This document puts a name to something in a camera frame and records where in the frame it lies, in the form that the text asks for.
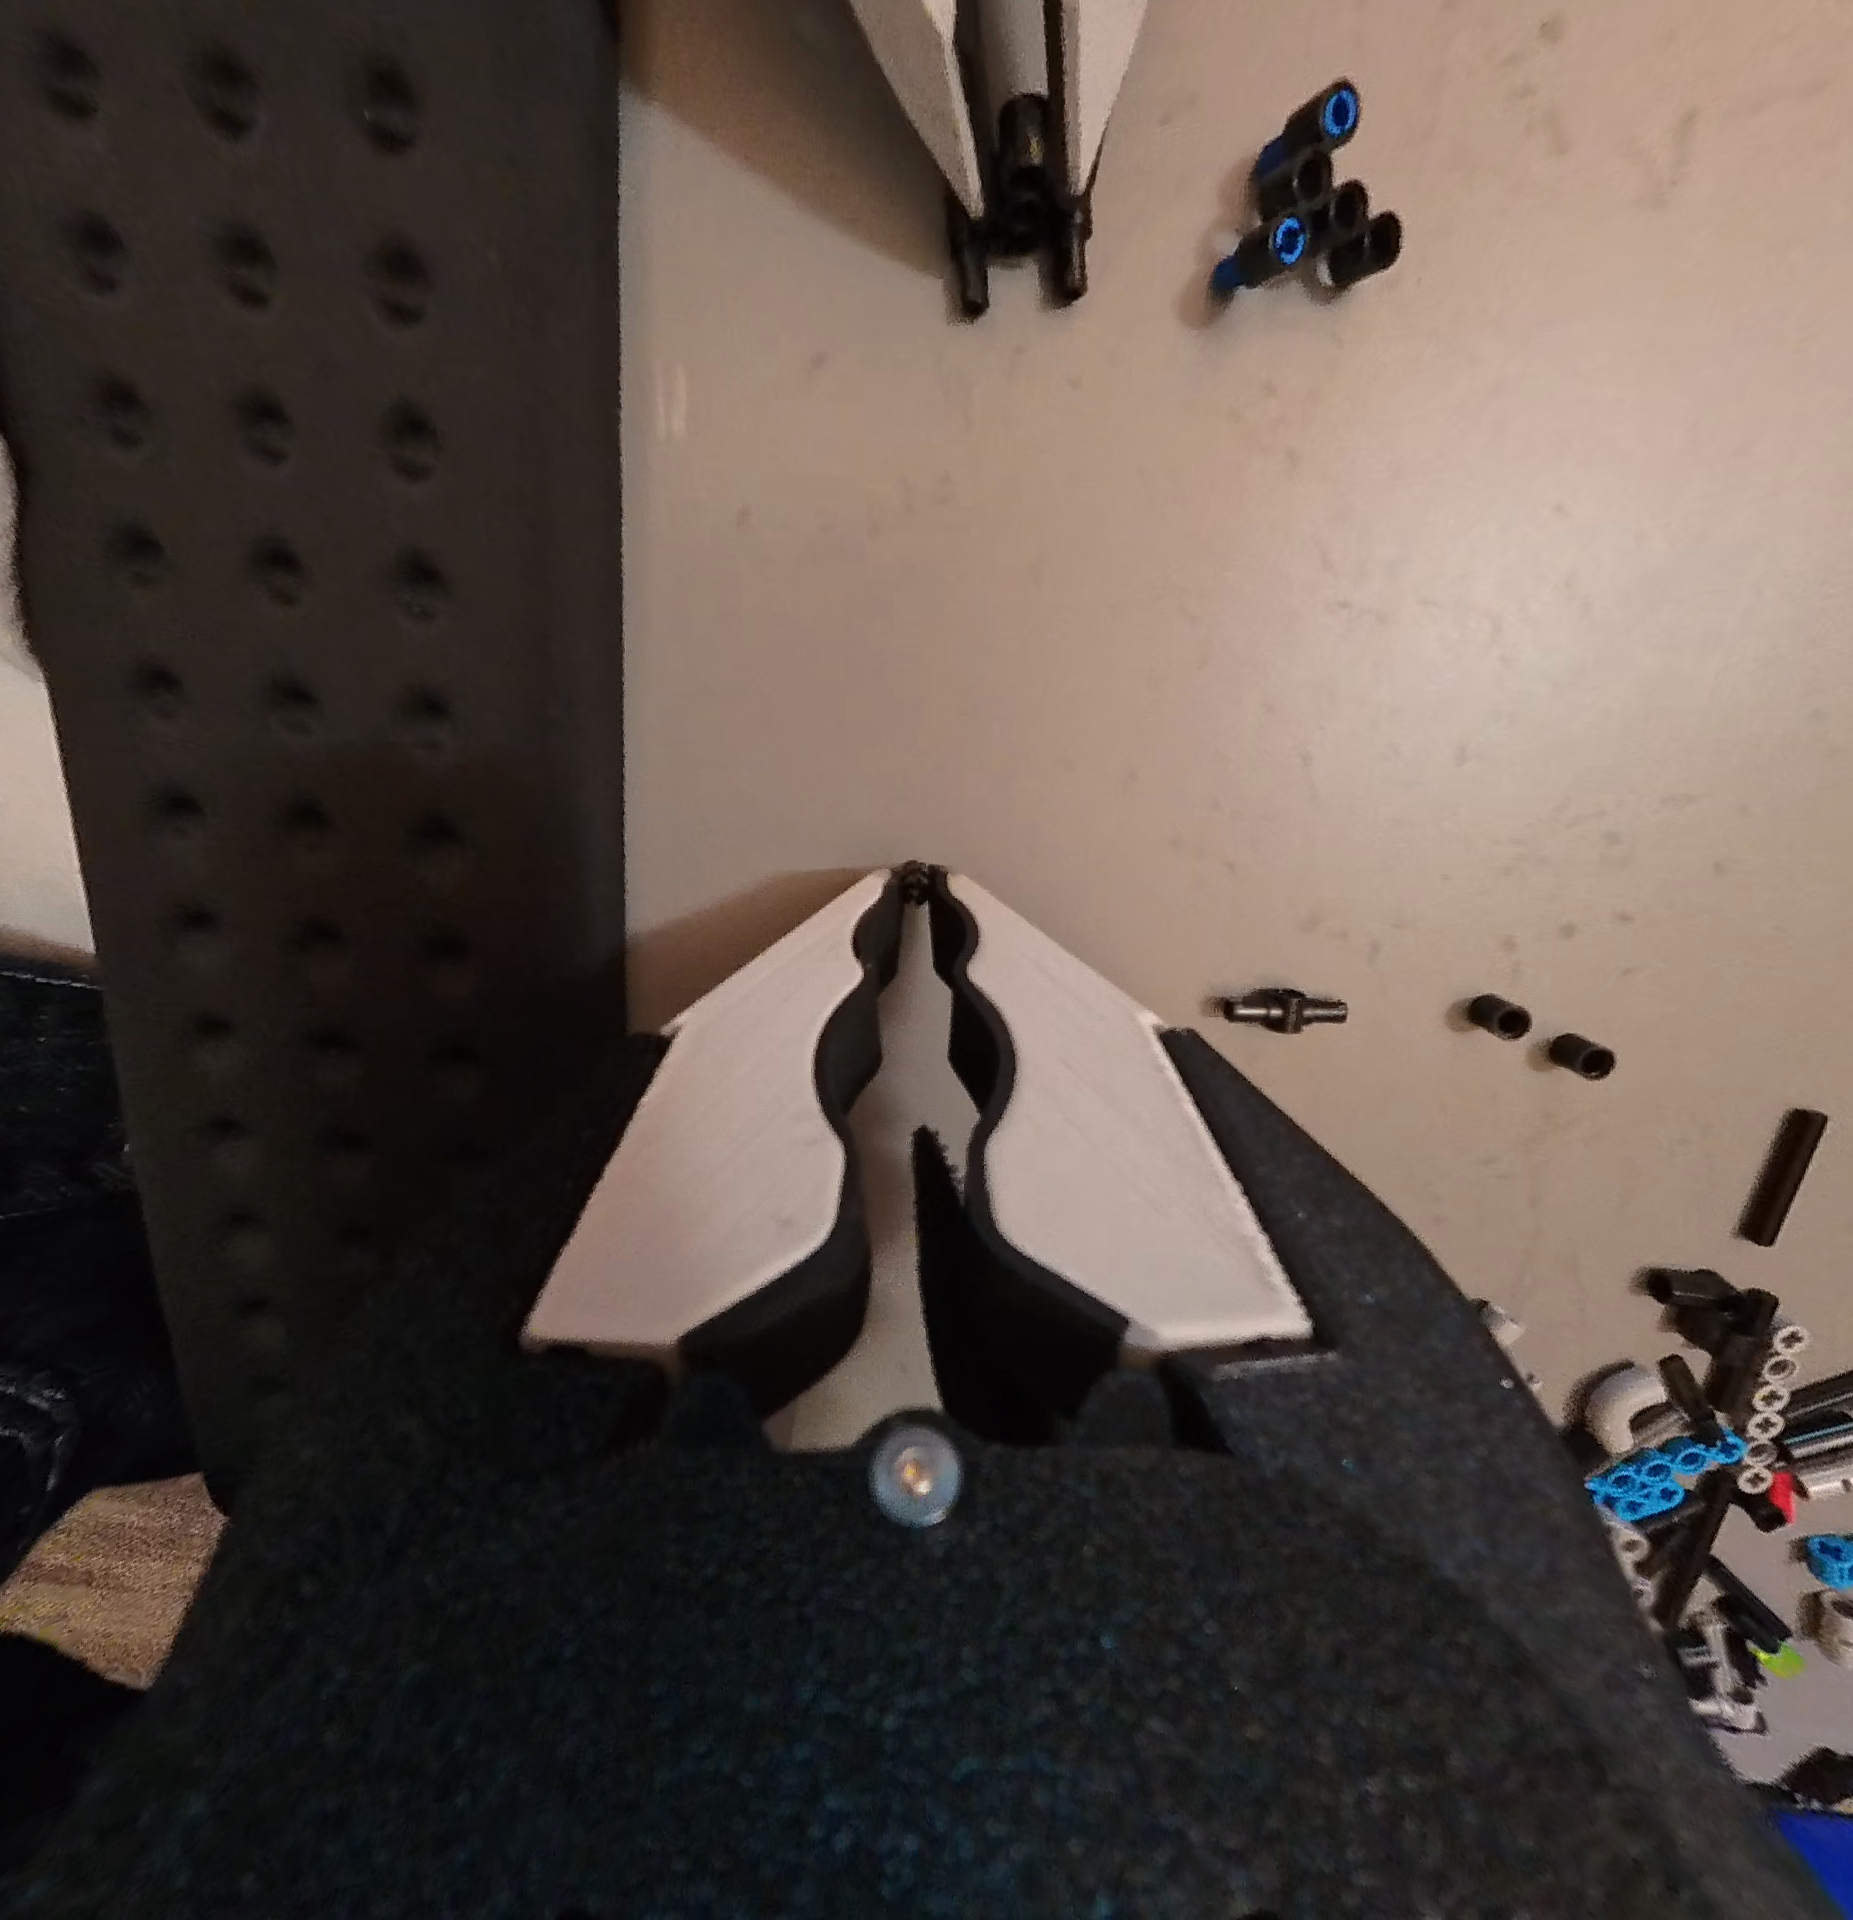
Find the black connector brick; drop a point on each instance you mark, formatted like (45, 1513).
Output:
(1024, 195)

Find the black axle tube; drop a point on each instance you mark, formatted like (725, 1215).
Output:
(1781, 1176)

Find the person's white shirt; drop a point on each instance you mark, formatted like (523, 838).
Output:
(12, 677)

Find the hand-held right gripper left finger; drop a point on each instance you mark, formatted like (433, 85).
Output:
(703, 1187)

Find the black blue connector assembly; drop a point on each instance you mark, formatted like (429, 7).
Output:
(1339, 211)

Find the blue storage bin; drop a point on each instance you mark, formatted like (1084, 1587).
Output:
(1833, 1867)

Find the black bush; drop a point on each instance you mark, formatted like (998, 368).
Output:
(1582, 1056)
(1498, 1016)

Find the grey desk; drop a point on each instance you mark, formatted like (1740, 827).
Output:
(1165, 601)

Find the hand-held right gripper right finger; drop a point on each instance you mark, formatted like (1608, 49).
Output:
(1122, 1171)

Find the black axle pin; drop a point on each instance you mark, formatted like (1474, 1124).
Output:
(1287, 1011)

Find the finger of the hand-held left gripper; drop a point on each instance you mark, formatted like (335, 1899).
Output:
(1094, 77)
(919, 77)

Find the black studded mat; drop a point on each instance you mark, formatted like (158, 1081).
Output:
(296, 601)

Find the pile of loose toy bricks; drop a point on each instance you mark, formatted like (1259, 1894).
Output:
(1691, 1471)

